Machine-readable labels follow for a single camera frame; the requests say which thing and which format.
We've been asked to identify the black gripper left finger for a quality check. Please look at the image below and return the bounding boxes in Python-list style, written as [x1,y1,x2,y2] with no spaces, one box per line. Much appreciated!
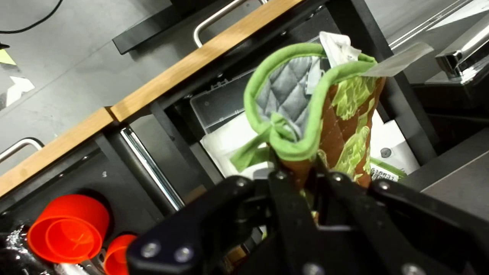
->
[127,171,317,275]

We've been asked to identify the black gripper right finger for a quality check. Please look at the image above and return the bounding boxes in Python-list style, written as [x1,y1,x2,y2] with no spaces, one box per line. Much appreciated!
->
[318,173,489,275]

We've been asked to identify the green brown oven mitt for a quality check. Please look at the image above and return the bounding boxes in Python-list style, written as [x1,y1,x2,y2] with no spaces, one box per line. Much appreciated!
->
[231,31,386,187]

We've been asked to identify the wood front open drawer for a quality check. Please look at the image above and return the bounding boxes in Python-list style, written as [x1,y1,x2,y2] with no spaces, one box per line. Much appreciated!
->
[0,0,441,216]

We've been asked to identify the medium red measuring cup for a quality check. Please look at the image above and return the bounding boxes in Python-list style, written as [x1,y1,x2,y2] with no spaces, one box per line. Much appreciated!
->
[105,234,137,275]

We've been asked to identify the large red measuring cup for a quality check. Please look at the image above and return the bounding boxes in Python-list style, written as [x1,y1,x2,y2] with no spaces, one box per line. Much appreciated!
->
[28,194,112,263]

